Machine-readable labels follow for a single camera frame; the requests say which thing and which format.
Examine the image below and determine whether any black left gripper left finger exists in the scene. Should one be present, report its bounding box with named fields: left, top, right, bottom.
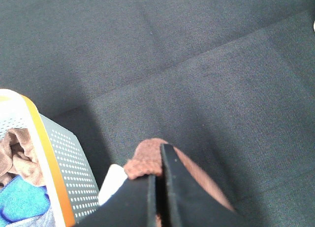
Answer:
left=76, top=175, right=157, bottom=227

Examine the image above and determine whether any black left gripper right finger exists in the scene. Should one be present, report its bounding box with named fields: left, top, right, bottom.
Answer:
left=160, top=144, right=254, bottom=227

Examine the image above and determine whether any brown microfiber towel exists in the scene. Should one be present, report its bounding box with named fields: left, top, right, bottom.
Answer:
left=123, top=137, right=237, bottom=227

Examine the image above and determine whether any blue towel in basket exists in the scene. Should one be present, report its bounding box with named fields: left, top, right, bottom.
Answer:
left=0, top=176, right=51, bottom=227

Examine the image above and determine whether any brown towel in basket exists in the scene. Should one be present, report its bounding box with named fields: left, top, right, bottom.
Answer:
left=0, top=128, right=45, bottom=188

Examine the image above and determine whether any grey perforated basket orange rim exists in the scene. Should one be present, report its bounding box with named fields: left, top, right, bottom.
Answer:
left=0, top=89, right=99, bottom=227

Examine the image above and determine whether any black fabric table mat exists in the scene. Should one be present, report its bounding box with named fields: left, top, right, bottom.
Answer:
left=0, top=0, right=315, bottom=227

